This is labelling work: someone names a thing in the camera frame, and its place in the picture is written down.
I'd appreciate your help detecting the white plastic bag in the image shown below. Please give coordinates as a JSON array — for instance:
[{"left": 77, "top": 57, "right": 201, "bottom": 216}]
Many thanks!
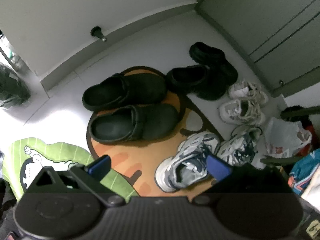
[{"left": 264, "top": 117, "right": 313, "bottom": 158}]

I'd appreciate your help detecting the red bag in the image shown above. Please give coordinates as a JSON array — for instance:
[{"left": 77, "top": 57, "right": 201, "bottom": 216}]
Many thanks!
[{"left": 304, "top": 124, "right": 320, "bottom": 143}]

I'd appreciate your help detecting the grey cabinet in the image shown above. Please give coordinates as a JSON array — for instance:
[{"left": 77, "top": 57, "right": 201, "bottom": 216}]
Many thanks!
[{"left": 195, "top": 0, "right": 320, "bottom": 98}]

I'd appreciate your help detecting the orange round floor mat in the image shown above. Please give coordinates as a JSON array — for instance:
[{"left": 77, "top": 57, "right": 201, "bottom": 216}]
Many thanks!
[{"left": 86, "top": 66, "right": 224, "bottom": 202}]

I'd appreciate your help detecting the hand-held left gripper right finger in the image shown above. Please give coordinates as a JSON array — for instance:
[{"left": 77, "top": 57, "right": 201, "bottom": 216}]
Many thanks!
[{"left": 192, "top": 154, "right": 294, "bottom": 205}]

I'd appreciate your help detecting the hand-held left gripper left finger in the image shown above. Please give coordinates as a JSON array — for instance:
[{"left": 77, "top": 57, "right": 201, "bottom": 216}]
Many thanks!
[{"left": 24, "top": 155, "right": 125, "bottom": 208}]

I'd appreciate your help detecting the black door stopper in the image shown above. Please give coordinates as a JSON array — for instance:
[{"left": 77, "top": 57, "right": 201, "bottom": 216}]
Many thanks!
[{"left": 90, "top": 26, "right": 107, "bottom": 42}]

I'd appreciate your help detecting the chunky black clog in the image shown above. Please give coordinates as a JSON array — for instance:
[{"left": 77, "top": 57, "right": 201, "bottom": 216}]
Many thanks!
[
  {"left": 189, "top": 42, "right": 238, "bottom": 101},
  {"left": 166, "top": 65, "right": 212, "bottom": 93}
]

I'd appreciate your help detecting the grey navy running sneaker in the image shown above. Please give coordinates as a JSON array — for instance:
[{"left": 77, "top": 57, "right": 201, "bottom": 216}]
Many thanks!
[
  {"left": 216, "top": 126, "right": 263, "bottom": 167},
  {"left": 154, "top": 131, "right": 221, "bottom": 193}
]

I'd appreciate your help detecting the dark plastic bag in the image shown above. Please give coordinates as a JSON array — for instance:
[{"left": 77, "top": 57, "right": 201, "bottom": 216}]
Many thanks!
[{"left": 0, "top": 62, "right": 32, "bottom": 109}]

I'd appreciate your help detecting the white lace-up sneaker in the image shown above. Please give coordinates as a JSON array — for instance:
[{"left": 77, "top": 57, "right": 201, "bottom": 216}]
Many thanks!
[
  {"left": 228, "top": 80, "right": 269, "bottom": 104},
  {"left": 219, "top": 99, "right": 266, "bottom": 126}
]

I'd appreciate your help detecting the green cartoon floor mat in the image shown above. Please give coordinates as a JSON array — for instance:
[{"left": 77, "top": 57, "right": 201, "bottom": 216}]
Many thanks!
[{"left": 2, "top": 137, "right": 139, "bottom": 202}]

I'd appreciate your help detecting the teal bag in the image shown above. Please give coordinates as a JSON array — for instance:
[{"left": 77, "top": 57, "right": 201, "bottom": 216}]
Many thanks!
[{"left": 287, "top": 149, "right": 320, "bottom": 195}]

